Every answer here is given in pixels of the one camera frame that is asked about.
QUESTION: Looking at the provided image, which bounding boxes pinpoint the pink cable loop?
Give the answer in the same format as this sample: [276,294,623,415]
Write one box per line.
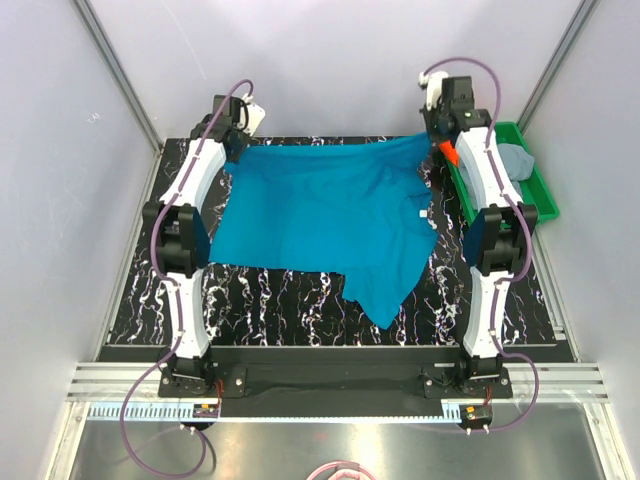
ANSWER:
[305,460,376,480]

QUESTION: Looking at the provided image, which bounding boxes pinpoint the aluminium frame rail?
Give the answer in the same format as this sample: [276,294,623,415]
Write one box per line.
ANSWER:
[66,362,609,404]

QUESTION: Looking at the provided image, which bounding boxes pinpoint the grey t shirt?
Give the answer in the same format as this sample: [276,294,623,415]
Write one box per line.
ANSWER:
[458,143,535,209]

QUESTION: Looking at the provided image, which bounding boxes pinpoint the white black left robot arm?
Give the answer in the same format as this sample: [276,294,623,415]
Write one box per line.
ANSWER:
[143,93,264,396]

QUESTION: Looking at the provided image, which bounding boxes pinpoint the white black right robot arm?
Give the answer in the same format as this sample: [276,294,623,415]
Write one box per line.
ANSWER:
[419,71,538,398]

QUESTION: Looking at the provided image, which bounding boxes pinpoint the green plastic tray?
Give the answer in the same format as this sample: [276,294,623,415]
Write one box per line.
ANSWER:
[447,121,560,225]

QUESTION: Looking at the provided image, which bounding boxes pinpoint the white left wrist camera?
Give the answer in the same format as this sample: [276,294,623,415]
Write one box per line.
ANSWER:
[240,93,266,136]

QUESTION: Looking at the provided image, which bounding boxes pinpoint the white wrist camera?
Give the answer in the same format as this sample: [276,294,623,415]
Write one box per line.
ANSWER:
[240,93,266,136]
[418,71,449,111]

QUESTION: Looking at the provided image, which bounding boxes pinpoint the orange t shirt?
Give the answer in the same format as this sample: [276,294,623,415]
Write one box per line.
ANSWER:
[439,140,460,168]

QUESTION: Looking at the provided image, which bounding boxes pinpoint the blue t shirt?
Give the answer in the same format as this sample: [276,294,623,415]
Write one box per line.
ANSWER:
[209,133,438,329]

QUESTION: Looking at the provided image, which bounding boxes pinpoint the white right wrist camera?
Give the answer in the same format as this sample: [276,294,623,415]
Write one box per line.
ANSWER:
[418,71,449,111]

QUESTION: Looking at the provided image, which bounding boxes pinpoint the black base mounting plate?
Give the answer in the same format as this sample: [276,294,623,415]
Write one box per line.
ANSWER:
[156,364,513,400]

